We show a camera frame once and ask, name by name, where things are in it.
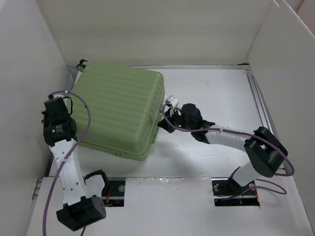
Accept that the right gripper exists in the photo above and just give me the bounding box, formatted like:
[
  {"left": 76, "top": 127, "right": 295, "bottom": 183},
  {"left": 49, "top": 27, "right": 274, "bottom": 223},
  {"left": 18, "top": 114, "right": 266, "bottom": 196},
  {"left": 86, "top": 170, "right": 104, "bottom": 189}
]
[{"left": 157, "top": 106, "right": 194, "bottom": 133}]

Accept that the green suitcase blue lining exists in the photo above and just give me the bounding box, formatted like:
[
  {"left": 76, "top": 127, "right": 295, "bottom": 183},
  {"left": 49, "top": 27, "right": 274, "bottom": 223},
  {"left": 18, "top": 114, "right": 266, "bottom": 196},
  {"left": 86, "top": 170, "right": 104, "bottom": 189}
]
[{"left": 71, "top": 59, "right": 165, "bottom": 161}]

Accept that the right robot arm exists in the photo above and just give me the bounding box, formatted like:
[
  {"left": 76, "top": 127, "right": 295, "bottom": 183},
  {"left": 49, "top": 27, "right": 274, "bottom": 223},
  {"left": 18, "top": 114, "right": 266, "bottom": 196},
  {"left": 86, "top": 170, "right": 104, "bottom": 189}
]
[{"left": 157, "top": 101, "right": 288, "bottom": 199}]

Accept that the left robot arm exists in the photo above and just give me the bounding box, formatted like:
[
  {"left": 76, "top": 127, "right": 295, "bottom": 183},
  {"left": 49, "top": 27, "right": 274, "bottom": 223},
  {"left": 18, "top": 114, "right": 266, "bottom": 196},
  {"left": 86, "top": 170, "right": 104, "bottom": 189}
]
[{"left": 43, "top": 97, "right": 110, "bottom": 232}]

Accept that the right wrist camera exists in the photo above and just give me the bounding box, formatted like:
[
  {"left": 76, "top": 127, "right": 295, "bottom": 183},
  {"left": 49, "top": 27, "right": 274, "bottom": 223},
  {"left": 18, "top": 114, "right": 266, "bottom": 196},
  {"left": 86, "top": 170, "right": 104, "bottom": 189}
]
[{"left": 165, "top": 95, "right": 179, "bottom": 116}]

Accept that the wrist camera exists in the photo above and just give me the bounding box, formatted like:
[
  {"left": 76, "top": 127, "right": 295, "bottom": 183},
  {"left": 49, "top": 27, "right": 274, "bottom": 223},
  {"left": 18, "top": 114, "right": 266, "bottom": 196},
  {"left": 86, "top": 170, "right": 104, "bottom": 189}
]
[
  {"left": 165, "top": 95, "right": 179, "bottom": 116},
  {"left": 48, "top": 90, "right": 68, "bottom": 99}
]

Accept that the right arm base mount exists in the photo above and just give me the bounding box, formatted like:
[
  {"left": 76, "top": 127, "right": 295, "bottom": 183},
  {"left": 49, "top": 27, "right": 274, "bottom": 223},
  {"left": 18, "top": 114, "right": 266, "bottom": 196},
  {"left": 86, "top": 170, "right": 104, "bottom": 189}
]
[{"left": 212, "top": 178, "right": 260, "bottom": 207}]

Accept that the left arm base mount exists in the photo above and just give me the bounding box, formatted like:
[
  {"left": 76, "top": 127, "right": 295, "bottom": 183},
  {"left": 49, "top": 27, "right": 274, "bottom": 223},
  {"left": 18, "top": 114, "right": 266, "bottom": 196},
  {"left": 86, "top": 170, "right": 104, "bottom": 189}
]
[{"left": 101, "top": 178, "right": 126, "bottom": 207}]

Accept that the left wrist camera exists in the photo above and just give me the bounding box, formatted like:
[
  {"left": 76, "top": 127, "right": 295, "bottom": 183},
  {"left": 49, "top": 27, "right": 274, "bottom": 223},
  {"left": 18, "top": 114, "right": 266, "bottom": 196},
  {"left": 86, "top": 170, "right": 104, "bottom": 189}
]
[{"left": 48, "top": 90, "right": 68, "bottom": 99}]

